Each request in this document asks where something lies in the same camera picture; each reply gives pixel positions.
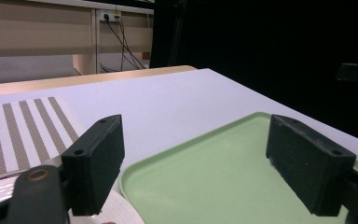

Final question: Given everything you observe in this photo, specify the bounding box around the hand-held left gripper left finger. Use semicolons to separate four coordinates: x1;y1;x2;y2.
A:
61;114;126;217

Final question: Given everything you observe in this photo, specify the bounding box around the white wall socket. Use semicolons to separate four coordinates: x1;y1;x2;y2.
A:
99;9;122;22

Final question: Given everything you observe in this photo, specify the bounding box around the light green plastic tray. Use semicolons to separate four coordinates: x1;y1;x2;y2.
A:
118;111;358;224

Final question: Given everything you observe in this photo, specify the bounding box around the beige desk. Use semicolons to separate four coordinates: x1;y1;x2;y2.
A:
0;0;155;76

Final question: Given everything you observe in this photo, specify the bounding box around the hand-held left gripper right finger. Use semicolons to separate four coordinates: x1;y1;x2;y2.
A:
266;114;357;217

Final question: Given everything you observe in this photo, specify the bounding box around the black cable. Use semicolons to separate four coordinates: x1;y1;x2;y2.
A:
104;13;147;70
99;15;141;73

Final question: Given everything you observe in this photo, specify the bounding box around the grey striped placemat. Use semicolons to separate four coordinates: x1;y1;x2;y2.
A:
0;96;87;181

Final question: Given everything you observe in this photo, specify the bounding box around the light wooden table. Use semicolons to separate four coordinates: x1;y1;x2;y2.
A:
0;64;199;97

